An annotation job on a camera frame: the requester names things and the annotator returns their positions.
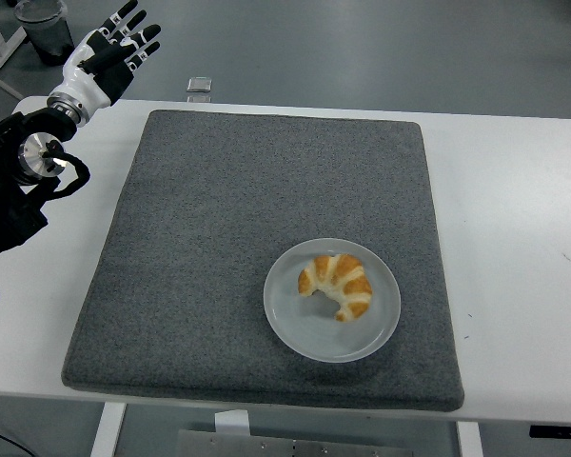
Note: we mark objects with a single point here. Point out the white desk frame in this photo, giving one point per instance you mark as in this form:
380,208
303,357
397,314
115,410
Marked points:
0,53

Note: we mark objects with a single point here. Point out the black table control panel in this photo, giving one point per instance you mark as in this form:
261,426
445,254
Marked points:
559,431

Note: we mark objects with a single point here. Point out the white table leg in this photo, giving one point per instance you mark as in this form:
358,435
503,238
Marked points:
107,431
470,440

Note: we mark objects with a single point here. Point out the metal floor socket box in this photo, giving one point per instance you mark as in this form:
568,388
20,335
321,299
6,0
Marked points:
199,99
200,85

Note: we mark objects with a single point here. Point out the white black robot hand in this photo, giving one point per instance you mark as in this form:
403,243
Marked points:
83,85

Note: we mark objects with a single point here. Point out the light grey round plate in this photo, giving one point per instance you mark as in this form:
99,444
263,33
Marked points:
314,333

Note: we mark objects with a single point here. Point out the black trash bin with bag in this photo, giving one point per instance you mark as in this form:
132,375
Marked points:
40,28

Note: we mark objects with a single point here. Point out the golden croissant bread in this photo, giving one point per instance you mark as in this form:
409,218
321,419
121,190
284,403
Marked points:
357,285

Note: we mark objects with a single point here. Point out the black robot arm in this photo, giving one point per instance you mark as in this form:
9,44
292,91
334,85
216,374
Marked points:
0,143

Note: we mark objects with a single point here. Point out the grey square felt mat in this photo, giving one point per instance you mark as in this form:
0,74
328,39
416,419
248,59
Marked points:
266,166

